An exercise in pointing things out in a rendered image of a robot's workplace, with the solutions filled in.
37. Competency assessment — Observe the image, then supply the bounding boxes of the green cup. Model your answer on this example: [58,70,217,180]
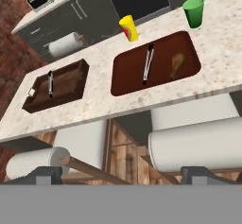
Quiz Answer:
[181,0,206,29]

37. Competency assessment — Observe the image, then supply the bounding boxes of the black and silver tongs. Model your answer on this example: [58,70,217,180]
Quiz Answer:
[142,43,155,86]
[46,70,54,99]

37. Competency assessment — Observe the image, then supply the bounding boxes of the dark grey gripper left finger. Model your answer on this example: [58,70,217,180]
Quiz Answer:
[2,165,63,185]

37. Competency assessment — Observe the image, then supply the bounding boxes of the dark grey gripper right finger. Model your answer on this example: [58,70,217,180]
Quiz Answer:
[180,165,241,185]

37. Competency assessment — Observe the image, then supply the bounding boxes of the dark brown wooden tray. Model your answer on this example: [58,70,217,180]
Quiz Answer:
[21,58,91,114]

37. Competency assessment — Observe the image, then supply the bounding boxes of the red-brown tray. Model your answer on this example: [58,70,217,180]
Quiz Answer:
[110,30,202,97]

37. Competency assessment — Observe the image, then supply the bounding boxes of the brown chicken drumstick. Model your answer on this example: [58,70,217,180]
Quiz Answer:
[169,52,186,80]

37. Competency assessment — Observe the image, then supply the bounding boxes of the yellow cup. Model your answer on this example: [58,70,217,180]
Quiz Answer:
[118,14,140,43]

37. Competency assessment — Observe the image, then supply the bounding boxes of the wooden counter base panel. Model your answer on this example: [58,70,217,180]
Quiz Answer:
[32,110,242,185]

